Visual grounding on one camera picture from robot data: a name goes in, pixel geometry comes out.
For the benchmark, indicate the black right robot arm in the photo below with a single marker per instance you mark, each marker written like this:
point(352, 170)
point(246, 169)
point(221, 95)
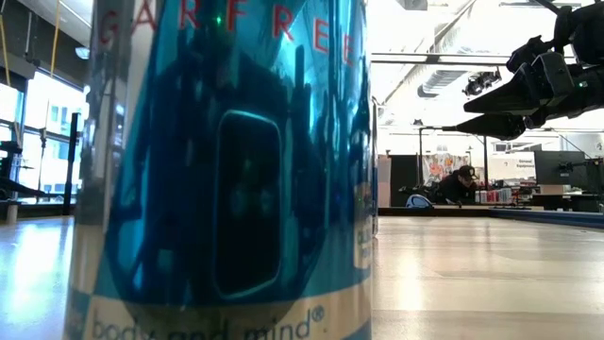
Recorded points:
point(587, 33)

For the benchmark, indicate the floral printed banner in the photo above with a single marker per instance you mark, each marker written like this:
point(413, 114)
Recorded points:
point(436, 165)

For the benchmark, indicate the silver ceiling air duct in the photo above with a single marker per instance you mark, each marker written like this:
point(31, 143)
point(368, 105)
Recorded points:
point(436, 82)

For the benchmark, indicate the black adjustable stand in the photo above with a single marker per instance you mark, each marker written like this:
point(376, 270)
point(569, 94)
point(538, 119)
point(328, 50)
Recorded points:
point(9, 165)

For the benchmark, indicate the black ceiling spotlight cluster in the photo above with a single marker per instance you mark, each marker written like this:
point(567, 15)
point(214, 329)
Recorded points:
point(479, 84)

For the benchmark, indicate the black metal gantry frame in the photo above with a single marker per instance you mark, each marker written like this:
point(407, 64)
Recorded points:
point(485, 160)

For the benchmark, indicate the white sign with text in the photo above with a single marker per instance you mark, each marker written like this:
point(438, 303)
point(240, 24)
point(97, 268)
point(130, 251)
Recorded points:
point(505, 170)

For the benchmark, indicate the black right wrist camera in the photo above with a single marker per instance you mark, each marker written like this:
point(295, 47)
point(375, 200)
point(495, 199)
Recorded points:
point(524, 54)

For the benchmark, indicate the blue white rounded object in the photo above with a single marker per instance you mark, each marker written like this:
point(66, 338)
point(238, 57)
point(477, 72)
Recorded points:
point(417, 202)

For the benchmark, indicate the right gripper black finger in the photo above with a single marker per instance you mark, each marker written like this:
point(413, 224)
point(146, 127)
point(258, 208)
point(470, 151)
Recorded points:
point(509, 99)
point(495, 126)

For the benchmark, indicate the row of red white packages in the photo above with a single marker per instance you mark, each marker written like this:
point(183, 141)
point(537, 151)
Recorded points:
point(493, 196)

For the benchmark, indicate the black computer monitor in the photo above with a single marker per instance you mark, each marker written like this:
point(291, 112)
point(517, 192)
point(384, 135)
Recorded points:
point(547, 170)

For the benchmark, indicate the black tripod stand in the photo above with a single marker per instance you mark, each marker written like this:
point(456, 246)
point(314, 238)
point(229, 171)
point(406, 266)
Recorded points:
point(71, 165)

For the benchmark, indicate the black partition panel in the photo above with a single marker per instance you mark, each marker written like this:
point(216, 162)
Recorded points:
point(403, 177)

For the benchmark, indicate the pink partition panel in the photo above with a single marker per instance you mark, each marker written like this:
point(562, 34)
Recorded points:
point(383, 179)

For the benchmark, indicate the person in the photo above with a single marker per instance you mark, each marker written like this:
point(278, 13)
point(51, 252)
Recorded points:
point(455, 189)

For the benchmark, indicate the dark desk with equipment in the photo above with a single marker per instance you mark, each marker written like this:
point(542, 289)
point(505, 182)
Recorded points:
point(557, 200)

